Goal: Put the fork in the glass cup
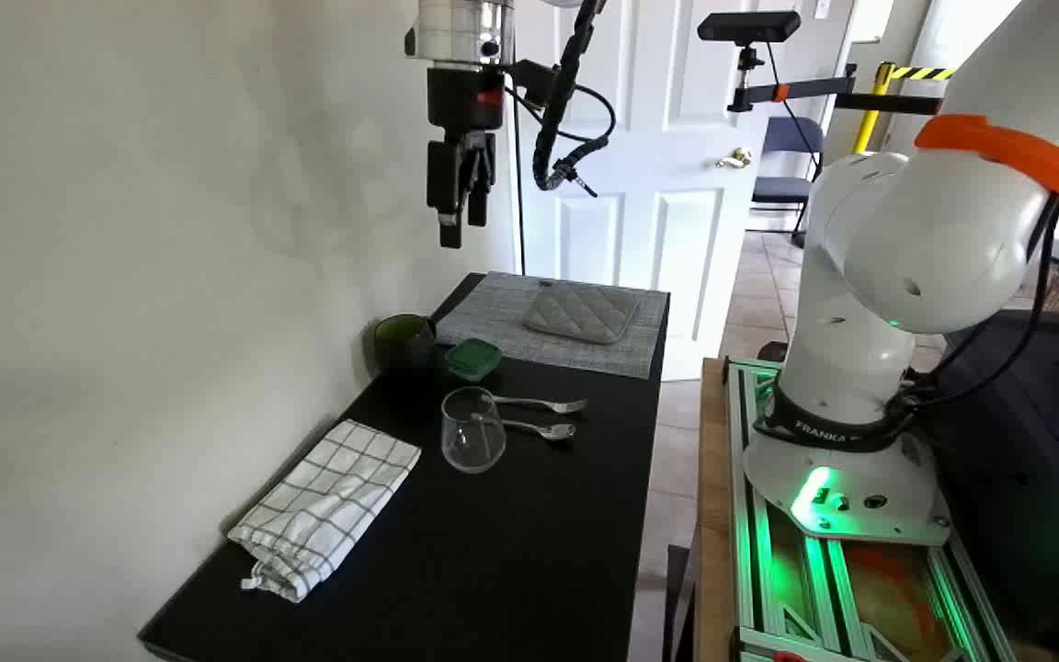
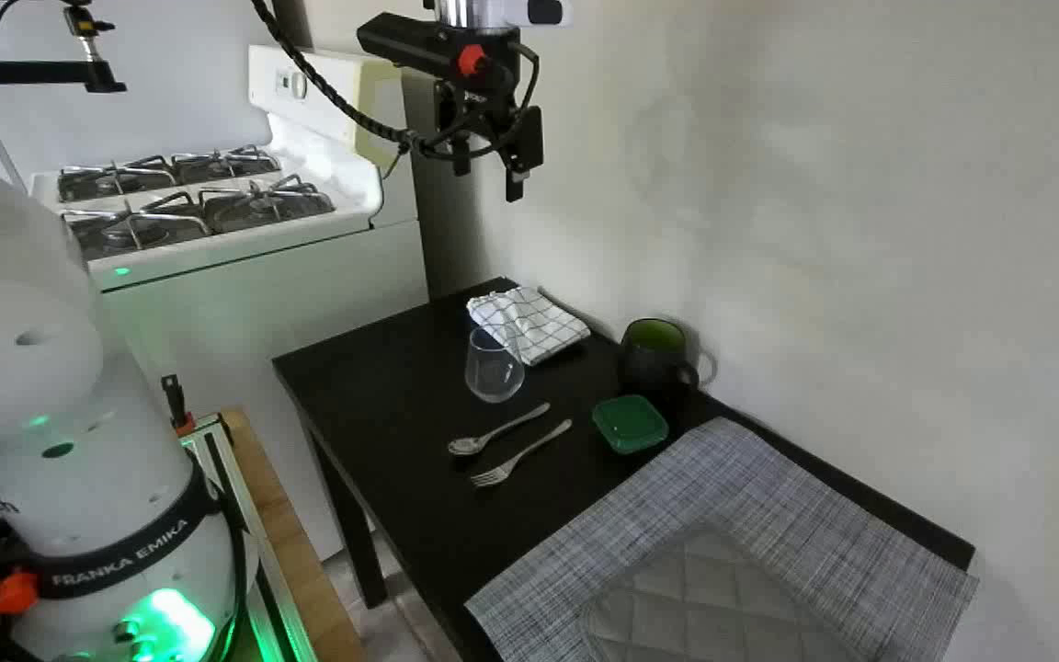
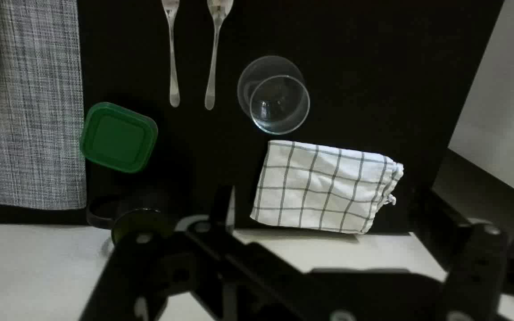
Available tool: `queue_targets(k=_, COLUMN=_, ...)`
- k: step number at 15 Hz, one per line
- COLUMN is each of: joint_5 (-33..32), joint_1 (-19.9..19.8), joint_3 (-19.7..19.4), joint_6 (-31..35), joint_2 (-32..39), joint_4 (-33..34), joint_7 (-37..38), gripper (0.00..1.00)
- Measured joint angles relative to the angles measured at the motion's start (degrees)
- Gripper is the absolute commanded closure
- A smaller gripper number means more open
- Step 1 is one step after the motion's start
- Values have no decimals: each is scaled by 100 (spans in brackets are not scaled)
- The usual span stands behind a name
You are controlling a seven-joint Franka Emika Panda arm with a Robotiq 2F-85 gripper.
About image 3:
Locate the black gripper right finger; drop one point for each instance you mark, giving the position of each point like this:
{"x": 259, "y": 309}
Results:
{"x": 471, "y": 254}

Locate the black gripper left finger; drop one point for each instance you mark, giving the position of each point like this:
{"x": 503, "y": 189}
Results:
{"x": 212, "y": 230}

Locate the silver metal fork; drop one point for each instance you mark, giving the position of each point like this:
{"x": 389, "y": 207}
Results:
{"x": 218, "y": 11}
{"x": 170, "y": 11}

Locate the black mug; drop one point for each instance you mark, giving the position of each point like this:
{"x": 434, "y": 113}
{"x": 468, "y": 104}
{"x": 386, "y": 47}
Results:
{"x": 146, "y": 213}

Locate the white checkered dish towel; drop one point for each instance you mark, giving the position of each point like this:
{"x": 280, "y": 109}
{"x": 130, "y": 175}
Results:
{"x": 323, "y": 188}

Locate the green lidded square container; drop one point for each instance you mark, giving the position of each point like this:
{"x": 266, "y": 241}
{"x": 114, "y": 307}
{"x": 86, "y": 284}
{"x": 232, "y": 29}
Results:
{"x": 118, "y": 138}

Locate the grey woven placemat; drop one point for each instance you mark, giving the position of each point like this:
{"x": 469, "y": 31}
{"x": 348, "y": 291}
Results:
{"x": 41, "y": 106}

